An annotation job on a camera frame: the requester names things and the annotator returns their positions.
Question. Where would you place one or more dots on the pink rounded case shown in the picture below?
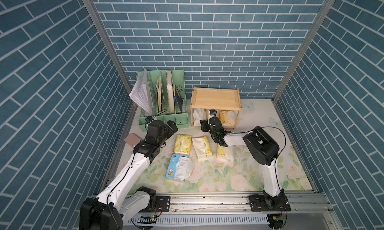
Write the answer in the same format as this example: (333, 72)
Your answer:
(132, 140)

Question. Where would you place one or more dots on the dark blue thin book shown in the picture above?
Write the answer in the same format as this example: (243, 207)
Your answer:
(178, 99)

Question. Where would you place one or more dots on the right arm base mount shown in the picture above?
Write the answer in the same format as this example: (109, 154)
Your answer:
(267, 203)

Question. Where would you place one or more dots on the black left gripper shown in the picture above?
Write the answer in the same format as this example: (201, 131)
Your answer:
(173, 127)

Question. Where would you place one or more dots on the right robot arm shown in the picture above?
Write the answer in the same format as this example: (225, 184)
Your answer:
(263, 148)

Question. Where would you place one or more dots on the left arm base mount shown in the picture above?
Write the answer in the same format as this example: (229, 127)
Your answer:
(156, 203)

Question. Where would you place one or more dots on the green plastic file organizer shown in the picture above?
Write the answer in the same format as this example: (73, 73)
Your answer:
(181, 119)

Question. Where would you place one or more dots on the orange white tissue pack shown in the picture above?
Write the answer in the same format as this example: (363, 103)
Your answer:
(228, 118)

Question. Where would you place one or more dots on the yellow green tissue pack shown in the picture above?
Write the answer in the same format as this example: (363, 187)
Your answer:
(183, 144)

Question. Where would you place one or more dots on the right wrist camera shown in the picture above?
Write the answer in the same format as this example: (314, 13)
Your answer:
(212, 114)

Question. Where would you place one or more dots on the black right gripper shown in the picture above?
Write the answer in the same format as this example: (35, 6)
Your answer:
(204, 126)

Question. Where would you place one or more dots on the white paper sheet stack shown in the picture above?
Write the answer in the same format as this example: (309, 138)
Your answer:
(141, 93)

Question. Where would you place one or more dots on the thin brown-edged book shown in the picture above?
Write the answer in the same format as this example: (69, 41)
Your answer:
(159, 93)

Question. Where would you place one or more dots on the yellow white tissue pack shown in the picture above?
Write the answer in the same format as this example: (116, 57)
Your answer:
(202, 147)

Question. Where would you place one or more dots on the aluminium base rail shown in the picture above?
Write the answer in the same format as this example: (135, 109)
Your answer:
(234, 209)

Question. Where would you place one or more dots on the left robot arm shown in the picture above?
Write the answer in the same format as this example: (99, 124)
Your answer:
(111, 207)

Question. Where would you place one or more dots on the wooden two-tier shelf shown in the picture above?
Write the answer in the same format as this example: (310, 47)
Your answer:
(216, 99)

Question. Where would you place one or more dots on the blue cartoon tissue pack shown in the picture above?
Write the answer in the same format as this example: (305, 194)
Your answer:
(180, 167)

